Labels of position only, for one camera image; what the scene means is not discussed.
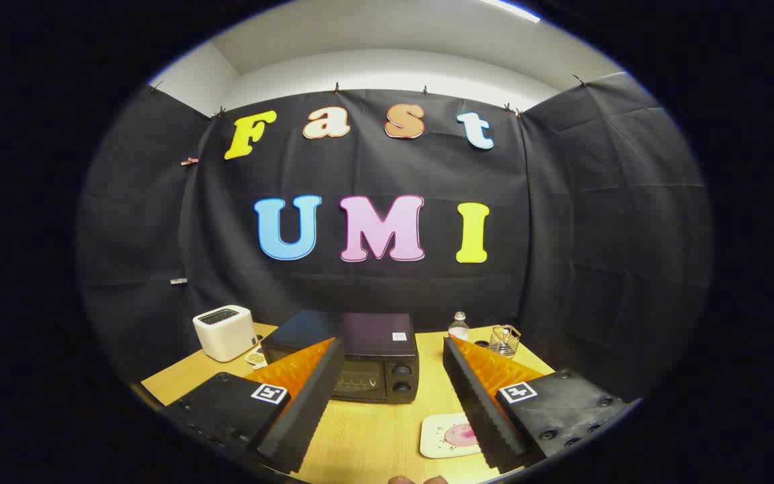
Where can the cream square plate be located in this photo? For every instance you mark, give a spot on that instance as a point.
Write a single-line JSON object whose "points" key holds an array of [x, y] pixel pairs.
{"points": [[435, 437]]}

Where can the pink ham slice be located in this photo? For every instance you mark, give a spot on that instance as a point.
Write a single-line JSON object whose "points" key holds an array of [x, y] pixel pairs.
{"points": [[459, 435]]}

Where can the clear plastic bottle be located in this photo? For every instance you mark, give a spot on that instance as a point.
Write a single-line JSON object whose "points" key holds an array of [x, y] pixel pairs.
{"points": [[458, 328]]}

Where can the black toaster oven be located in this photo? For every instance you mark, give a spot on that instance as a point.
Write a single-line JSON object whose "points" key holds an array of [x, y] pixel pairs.
{"points": [[373, 349]]}

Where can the white pop-up toaster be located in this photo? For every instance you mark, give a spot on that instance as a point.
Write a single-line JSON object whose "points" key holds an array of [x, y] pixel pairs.
{"points": [[224, 333]]}

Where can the small waffle-patterned item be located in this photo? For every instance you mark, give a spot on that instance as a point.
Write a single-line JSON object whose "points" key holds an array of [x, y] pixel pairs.
{"points": [[256, 358]]}

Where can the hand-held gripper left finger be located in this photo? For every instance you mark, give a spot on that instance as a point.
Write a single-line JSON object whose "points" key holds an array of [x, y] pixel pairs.
{"points": [[306, 403]]}

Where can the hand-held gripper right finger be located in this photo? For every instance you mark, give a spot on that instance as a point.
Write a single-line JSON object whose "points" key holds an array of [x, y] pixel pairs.
{"points": [[478, 403]]}

